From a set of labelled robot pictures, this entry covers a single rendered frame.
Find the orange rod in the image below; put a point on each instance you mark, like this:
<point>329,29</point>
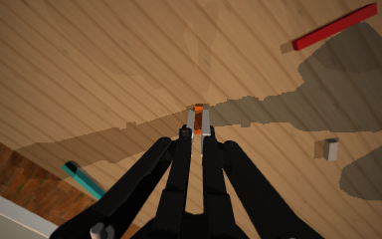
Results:
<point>198,118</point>

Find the red rod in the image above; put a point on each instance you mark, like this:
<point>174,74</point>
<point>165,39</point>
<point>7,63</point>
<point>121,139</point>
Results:
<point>335,26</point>

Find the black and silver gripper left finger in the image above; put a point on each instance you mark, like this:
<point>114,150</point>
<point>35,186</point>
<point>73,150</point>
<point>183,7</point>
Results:
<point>110,217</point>

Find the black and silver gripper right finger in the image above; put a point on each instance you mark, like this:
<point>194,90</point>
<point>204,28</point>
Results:
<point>269,213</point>

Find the turquoise rod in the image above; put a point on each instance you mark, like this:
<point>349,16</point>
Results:
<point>83,180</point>

